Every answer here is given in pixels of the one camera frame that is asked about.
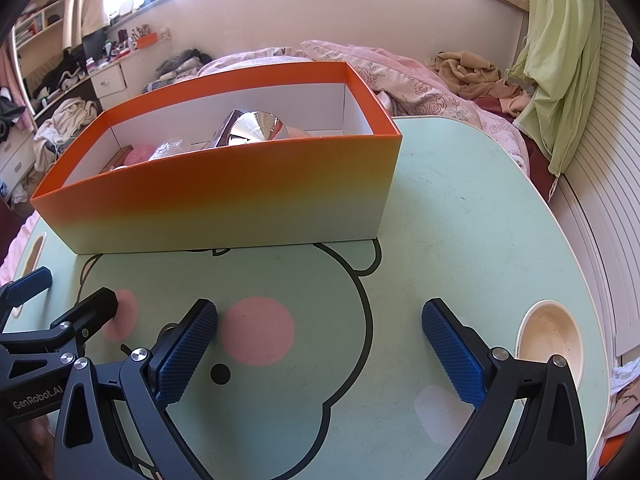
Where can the white slatted panel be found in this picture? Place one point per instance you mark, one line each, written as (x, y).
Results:
(610, 185)

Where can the orange plastic item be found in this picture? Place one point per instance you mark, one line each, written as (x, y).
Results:
(612, 447)

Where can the white plastic bag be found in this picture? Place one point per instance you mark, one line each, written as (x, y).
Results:
(167, 149)

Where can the orange gradient cardboard box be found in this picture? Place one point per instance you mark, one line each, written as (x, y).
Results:
(225, 200)

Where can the mint green cartoon desktop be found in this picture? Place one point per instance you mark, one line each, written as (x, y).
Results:
(450, 210)

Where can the small round mirror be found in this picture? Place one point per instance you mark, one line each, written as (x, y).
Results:
(126, 7)

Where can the pink floral quilt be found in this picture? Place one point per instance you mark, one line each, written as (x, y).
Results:
(400, 85)

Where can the dark red bedsheet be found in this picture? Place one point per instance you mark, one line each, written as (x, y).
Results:
(537, 165)

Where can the black monitor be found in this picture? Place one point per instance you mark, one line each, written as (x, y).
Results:
(94, 45)

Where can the white dresser with drawers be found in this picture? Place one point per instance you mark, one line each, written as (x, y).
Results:
(110, 80)

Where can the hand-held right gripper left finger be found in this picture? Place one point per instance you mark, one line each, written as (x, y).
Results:
(185, 355)

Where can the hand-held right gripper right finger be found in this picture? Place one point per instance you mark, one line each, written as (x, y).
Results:
(452, 355)

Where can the peach round toy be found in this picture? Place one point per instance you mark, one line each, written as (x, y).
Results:
(140, 155)

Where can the pink hanging towel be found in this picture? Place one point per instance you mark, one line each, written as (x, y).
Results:
(6, 70)

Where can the light green hanging cloth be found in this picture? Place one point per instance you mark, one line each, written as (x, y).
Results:
(560, 60)

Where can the white crumpled cloth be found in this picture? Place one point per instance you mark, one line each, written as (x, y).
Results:
(625, 372)

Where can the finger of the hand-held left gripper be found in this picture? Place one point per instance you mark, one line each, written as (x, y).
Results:
(32, 282)
(97, 307)

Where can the black clothing pile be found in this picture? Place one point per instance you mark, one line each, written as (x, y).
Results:
(60, 72)

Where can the dark red wooden footboard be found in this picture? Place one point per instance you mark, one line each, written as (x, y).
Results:
(7, 215)

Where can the small orange organiser box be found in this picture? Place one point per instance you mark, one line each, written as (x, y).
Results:
(147, 41)

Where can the tan crumpled clothing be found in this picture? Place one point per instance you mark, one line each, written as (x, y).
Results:
(470, 75)

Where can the white drawer cabinet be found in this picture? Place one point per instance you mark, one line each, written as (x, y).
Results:
(15, 160)

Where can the white clothes pile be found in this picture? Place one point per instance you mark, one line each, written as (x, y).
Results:
(65, 120)

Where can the white shelf unit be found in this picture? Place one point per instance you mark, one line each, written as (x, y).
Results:
(40, 20)

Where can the grey clothes pile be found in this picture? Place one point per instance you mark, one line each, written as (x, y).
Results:
(182, 62)

